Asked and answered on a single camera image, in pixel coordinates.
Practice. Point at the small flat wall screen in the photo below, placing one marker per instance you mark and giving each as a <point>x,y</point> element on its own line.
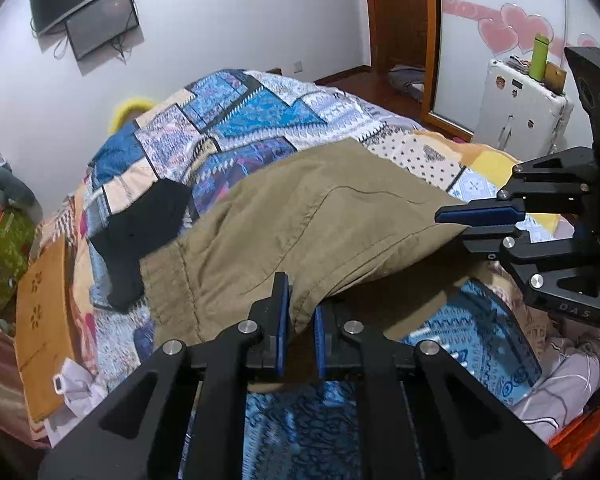
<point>102,22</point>

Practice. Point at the grey bag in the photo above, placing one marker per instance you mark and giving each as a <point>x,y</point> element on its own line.
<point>405,80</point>

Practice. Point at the green patterned bag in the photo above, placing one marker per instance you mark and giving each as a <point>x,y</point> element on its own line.
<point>5,260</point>

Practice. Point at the yellow round cushion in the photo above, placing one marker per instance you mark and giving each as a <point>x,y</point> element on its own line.
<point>130,109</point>

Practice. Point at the white suitcase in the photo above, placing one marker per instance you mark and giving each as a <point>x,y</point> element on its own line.
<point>522,105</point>

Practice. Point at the orange flower-print cushion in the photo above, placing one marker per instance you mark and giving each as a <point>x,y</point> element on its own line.
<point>42,320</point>

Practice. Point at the blue patchwork quilt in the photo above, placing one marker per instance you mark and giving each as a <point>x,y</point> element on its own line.
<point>240,120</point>

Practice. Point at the wooden door frame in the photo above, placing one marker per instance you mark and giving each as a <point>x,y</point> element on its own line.
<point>405,25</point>

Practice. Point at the white cloth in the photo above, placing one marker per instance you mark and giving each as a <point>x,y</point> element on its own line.
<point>72,390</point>

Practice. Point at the black garment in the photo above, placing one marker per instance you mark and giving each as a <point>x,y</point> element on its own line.
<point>137,230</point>

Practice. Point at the green bottle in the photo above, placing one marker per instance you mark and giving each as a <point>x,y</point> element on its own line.
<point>539,57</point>

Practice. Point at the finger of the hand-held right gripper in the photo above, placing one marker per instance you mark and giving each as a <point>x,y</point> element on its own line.
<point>490,246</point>
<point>475,214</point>

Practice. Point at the small wooden box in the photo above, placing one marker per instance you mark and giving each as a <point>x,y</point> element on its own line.
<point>555,76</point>

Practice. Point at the orange cloth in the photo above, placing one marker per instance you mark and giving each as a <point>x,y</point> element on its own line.
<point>582,435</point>

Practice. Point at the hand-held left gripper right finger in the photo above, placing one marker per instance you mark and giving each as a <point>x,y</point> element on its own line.
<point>322,342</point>

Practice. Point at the khaki pants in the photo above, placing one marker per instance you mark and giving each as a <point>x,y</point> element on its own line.
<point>300,225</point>

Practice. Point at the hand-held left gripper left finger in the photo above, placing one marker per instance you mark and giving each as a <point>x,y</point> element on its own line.
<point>281,325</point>

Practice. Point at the pink heart wall stickers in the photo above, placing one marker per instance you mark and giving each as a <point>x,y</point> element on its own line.
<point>515,25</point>

